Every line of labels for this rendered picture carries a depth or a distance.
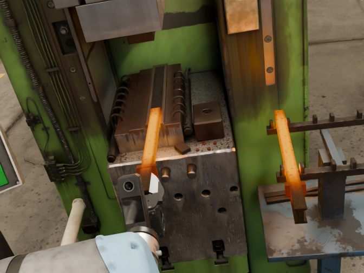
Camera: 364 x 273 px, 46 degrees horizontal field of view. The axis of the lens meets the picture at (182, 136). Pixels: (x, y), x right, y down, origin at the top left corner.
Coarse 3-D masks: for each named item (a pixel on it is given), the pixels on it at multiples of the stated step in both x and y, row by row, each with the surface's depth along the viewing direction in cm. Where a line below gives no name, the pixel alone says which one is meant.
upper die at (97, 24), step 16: (112, 0) 104; (128, 0) 104; (144, 0) 104; (160, 0) 116; (80, 16) 106; (96, 16) 106; (112, 16) 106; (128, 16) 106; (144, 16) 106; (160, 16) 109; (96, 32) 109; (112, 32) 109; (128, 32) 109; (144, 32) 109
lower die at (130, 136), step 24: (144, 72) 158; (168, 72) 154; (144, 96) 141; (168, 96) 138; (120, 120) 133; (144, 120) 128; (168, 120) 125; (120, 144) 128; (144, 144) 128; (168, 144) 128
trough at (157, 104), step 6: (162, 66) 157; (156, 72) 156; (162, 72) 156; (156, 78) 153; (162, 78) 152; (156, 84) 148; (162, 84) 147; (156, 90) 144; (156, 96) 141; (156, 102) 137
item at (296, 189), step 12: (276, 120) 120; (288, 132) 114; (288, 144) 110; (288, 156) 106; (288, 168) 102; (288, 180) 98; (300, 180) 98; (288, 192) 97; (300, 192) 93; (300, 204) 90; (300, 216) 90
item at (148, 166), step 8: (152, 112) 127; (160, 112) 129; (152, 120) 123; (152, 128) 118; (152, 136) 114; (152, 144) 110; (144, 152) 107; (152, 152) 107; (144, 160) 104; (152, 160) 103; (136, 168) 100; (144, 168) 100; (152, 168) 100; (144, 176) 97; (144, 184) 94; (144, 192) 93
